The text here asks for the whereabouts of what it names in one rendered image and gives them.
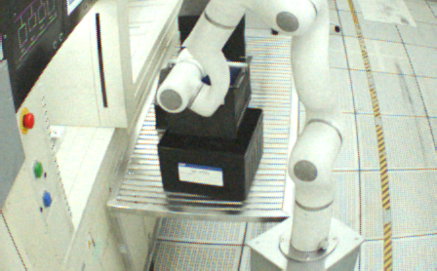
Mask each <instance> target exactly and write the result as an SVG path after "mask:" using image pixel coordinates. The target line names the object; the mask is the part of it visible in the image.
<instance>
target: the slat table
mask: <svg viewBox="0 0 437 271"><path fill-rule="evenodd" d="M246 35H247V48H246V54H264V55H246V58H247V56H251V57H253V59H252V61H251V62H256V63H251V64H250V72H259V73H250V75H251V76H250V80H251V83H255V84H251V87H259V88H251V91H259V92H252V94H253V95H252V100H251V102H250V105H249V106H256V107H257V108H261V109H262V113H263V115H270V116H263V120H284V121H263V128H264V129H267V130H263V133H264V134H270V135H263V138H269V139H264V140H263V143H265V144H264V145H263V149H270V150H263V153H276V154H287V153H288V157H287V155H276V154H262V157H261V158H263V159H288V160H289V156H290V153H291V150H292V148H293V146H294V144H295V142H296V140H297V139H298V138H299V98H298V93H297V91H296V86H295V81H294V78H293V73H291V72H288V71H291V70H292V69H291V66H290V65H288V64H291V60H290V59H284V58H291V51H284V50H290V49H291V48H287V47H291V45H292V36H282V35H260V34H246ZM275 49H282V50H275ZM179 50H181V48H180V39H179V34H177V35H176V36H175V38H174V41H173V43H172V44H171V47H170V48H169V50H168V52H167V53H166V54H165V56H164V59H163V61H162V63H161V66H160V67H159V70H158V72H157V74H156V77H155V79H154V81H153V84H152V86H151V88H150V91H149V94H148V97H147V99H146V101H145V104H144V106H143V108H142V111H141V113H140V115H139V117H138V120H137V122H136V127H135V129H134V131H133V134H132V136H131V137H130V140H129V144H128V147H127V149H126V151H125V153H124V158H123V160H122V162H121V164H120V165H121V166H120V168H119V171H118V173H117V176H116V178H115V182H114V184H113V186H112V190H111V192H110V196H109V199H108V202H107V204H106V206H107V208H108V211H109V215H110V220H111V225H112V228H113V230H114V233H115V237H116V241H117V245H118V244H120V245H125V250H126V252H121V251H120V253H121V256H122V260H123V262H124V264H125V268H126V271H136V269H135V268H134V264H133V261H132V257H131V254H130V252H129V248H128V244H127V240H126V237H125V235H124V231H123V226H122V221H121V218H120V216H119V213H128V214H139V215H145V216H156V217H157V219H156V222H155V225H154V231H153V233H152V239H151V241H150V246H149V248H148V252H147V255H146V260H145V262H144V266H143V270H142V271H149V270H148V269H149V266H150V261H151V259H152V255H153V252H154V248H155V244H156V240H157V237H158V231H159V228H160V226H161V224H160V223H161V220H162V218H181V219H188V220H200V221H218V222H256V223H262V222H274V223H279V222H282V221H284V220H286V219H288V218H289V217H291V216H292V210H293V199H294V191H295V184H294V182H293V181H292V180H291V179H290V177H289V174H288V161H287V160H263V159H261V160H260V162H259V163H260V164H273V165H286V166H272V165H258V170H285V169H286V171H257V172H256V174H258V175H266V176H255V178H254V180H281V181H284V179H285V182H278V181H253V182H252V185H255V186H276V185H277V186H284V184H285V188H284V187H252V185H251V188H250V190H249V193H248V196H247V198H246V200H244V201H238V200H232V199H230V200H225V199H218V198H210V197H190V196H186V195H190V194H183V193H178V192H175V191H171V190H164V189H163V188H160V187H162V183H161V181H162V180H161V173H160V165H159V161H144V160H140V159H145V160H159V157H158V156H157V155H158V152H157V150H141V149H157V145H147V144H158V141H151V140H159V139H160V138H161V137H160V136H162V135H163V133H164V132H151V131H166V129H155V127H146V126H155V125H156V122H147V121H156V118H155V113H150V112H155V110H154V100H155V95H156V89H157V83H158V78H159V72H160V69H161V68H169V60H170V59H177V57H178V56H179V52H178V51H179ZM259 51H264V52H259ZM270 52H282V53H270ZM175 56H176V57H175ZM259 59H262V60H259ZM269 60H282V61H269ZM261 66H262V67H261ZM267 66H278V67H267ZM280 67H283V68H280ZM252 69H253V70H252ZM281 70H286V71H281ZM266 73H271V74H266ZM266 76H268V77H266ZM270 77H285V78H270ZM271 80H276V81H271ZM291 80H292V83H291V82H278V81H291ZM278 84H284V85H278ZM291 84H292V86H285V85H291ZM280 88H292V89H280ZM278 92H290V93H278ZM289 95H291V97H275V96H289ZM267 99H291V101H289V100H267ZM256 102H257V103H256ZM264 102H272V103H264ZM274 103H281V104H274ZM263 106H268V107H263ZM280 107H283V108H280ZM285 108H291V110H290V109H285ZM263 111H289V112H263ZM290 111H291V113H290ZM290 115H291V118H290V117H280V116H290ZM289 124H290V127H289V126H267V125H289ZM288 129H290V131H273V130H288ZM287 135H289V136H287ZM144 139H148V140H144ZM273 139H289V141H287V140H273ZM139 143H145V144H139ZM283 143H289V146H288V144H283ZM268 144H280V145H268ZM288 147H289V148H288ZM138 148H139V149H138ZM272 148H287V149H272ZM136 154H157V155H136ZM134 158H137V159H134ZM132 164H148V165H132ZM150 165H155V166H159V167H152V166H150ZM131 169H139V170H157V171H136V170H131ZM137 174H141V175H137ZM269 174H281V175H285V174H286V177H284V176H279V175H269ZM143 175H155V176H143ZM126 178H127V179H126ZM130 179H141V180H151V181H137V180H130ZM153 181H154V182H153ZM125 184H138V185H139V186H133V185H125ZM142 186H152V187H142ZM123 189H131V190H134V191H151V193H147V192H134V191H128V190H123ZM284 190H285V191H284ZM262 191H270V192H284V194H283V193H263V192H262ZM251 192H259V193H251ZM158 193H164V194H158ZM169 193H175V194H183V195H169ZM121 194H125V195H127V196H121ZM129 196H143V197H145V198H138V197H129ZM250 197H260V198H271V199H254V198H250ZM273 197H281V198H282V197H283V201H282V199H273ZM147 198H149V199H147ZM156 198H162V200H157V199H156ZM167 199H169V200H167ZM120 200H123V201H134V202H139V203H127V202H123V201H120ZM171 200H184V201H205V202H226V203H242V205H239V204H219V203H198V202H178V201H171ZM282 202H283V205H282V207H281V205H279V203H282ZM142 203H148V204H147V205H144V204H142ZM258 203H268V204H277V205H260V204H258ZM155 204H160V206H159V205H155ZM249 204H253V205H249ZM166 205H171V206H191V207H196V208H180V207H166ZM199 208H211V209H199ZM220 209H241V211H239V210H220ZM248 209H252V210H264V209H272V210H281V209H282V211H248Z"/></svg>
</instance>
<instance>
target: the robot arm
mask: <svg viewBox="0 0 437 271"><path fill-rule="evenodd" d="M247 10H250V11H252V12H253V13H255V14H256V15H257V16H258V17H259V18H260V19H262V20H263V21H264V23H265V24H266V25H268V26H269V27H271V28H272V29H274V30H276V31H278V32H280V33H283V34H289V35H292V45H291V64H292V73H293V78H294V81H295V86H296V91H297V93H298V98H299V101H300V102H301V103H302V104H303V106H304V109H305V124H304V128H303V129H302V131H301V134H300V136H299V138H298V139H297V140H296V142H295V144H294V146H293V148H292V150H291V153H290V156H289V160H288V174H289V177H290V179H291V180H292V181H293V182H294V184H295V185H296V189H295V206H294V213H293V223H292V226H290V228H288V229H287V230H285V231H284V232H283V234H282V235H281V237H280V241H279V245H280V246H279V248H280V251H281V252H282V254H283V255H284V256H286V257H287V258H289V259H291V260H295V261H300V262H304V261H306V262H310V261H313V260H318V259H321V258H323V257H325V256H327V255H329V253H331V252H333V250H334V249H335V247H336V245H337V243H338V233H337V231H336V230H335V228H334V227H333V226H331V225H330V223H331V221H332V210H333V208H334V199H335V193H336V183H335V179H334V178H333V176H332V171H333V167H334V164H335V161H336V159H337V155H338V154H339V152H340V150H341V148H342V144H343V142H344V137H345V124H344V120H343V115H342V112H341V109H340V108H339V106H338V100H337V98H336V96H335V93H334V89H333V84H332V73H331V68H330V60H329V54H330V53H329V36H330V34H329V29H330V27H329V24H330V19H329V13H330V12H329V10H328V1H327V0H211V1H210V2H209V4H208V5H207V7H206V9H205V10H204V12H203V14H202V15H201V17H200V19H198V21H197V22H196V24H195V26H194V28H193V30H192V32H191V34H190V36H189V38H188V40H187V43H186V45H185V47H186V48H184V49H183V50H179V51H178V52H179V58H178V60H177V62H176V64H175V66H174V68H173V70H172V72H171V73H170V75H169V76H168V77H167V78H166V80H165V81H164V83H163V84H162V86H161V87H160V89H159V90H158V92H157V100H158V102H159V105H160V106H161V107H162V108H164V109H165V110H167V111H169V112H181V111H182V110H183V109H184V108H185V107H187V108H189V109H191V110H193V111H194V112H196V113H198V114H200V115H202V116H205V117H209V116H211V115H213V114H214V113H215V112H216V110H217V109H218V108H219V106H220V104H221V102H222V101H223V99H224V97H225V95H226V93H227V90H228V87H229V84H230V72H229V67H228V64H227V62H226V59H225V57H224V53H223V52H222V51H221V49H222V48H223V46H224V44H225V43H226V42H227V40H228V39H229V35H231V33H232V31H233V30H234V29H235V27H236V26H237V24H238V23H239V22H240V19H241V18H242V17H243V15H244V14H245V13H246V11H247ZM206 75H209V77H210V80H211V85H212V86H211V87H209V86H207V85H205V84H204V83H202V82H201V80H202V78H203V77H205V76H206Z"/></svg>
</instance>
